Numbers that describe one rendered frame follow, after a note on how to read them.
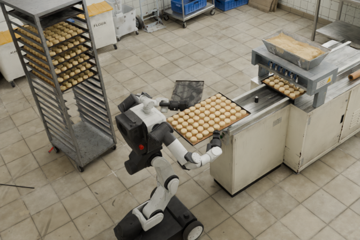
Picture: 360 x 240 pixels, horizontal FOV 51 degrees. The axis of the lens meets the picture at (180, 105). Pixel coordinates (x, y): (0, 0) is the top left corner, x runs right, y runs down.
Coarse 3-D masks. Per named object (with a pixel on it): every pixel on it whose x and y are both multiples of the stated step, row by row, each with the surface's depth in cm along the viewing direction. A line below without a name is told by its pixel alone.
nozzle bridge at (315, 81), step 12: (264, 48) 360; (252, 60) 366; (264, 60) 364; (276, 60) 341; (264, 72) 382; (276, 72) 349; (288, 72) 344; (300, 72) 323; (312, 72) 321; (324, 72) 320; (336, 72) 328; (300, 84) 332; (312, 84) 314; (324, 84) 325; (324, 96) 335
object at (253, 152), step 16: (256, 112) 337; (272, 112) 336; (288, 112) 350; (256, 128) 330; (272, 128) 346; (240, 144) 327; (256, 144) 343; (272, 144) 359; (224, 160) 345; (240, 160) 339; (256, 160) 356; (272, 160) 374; (224, 176) 357; (240, 176) 352; (256, 176) 370; (240, 192) 373
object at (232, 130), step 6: (348, 66) 377; (276, 102) 337; (282, 102) 337; (288, 102) 343; (270, 108) 331; (276, 108) 336; (258, 114) 326; (264, 114) 329; (246, 120) 320; (252, 120) 323; (258, 120) 328; (234, 126) 315; (240, 126) 317; (246, 126) 322; (228, 132) 314; (234, 132) 316
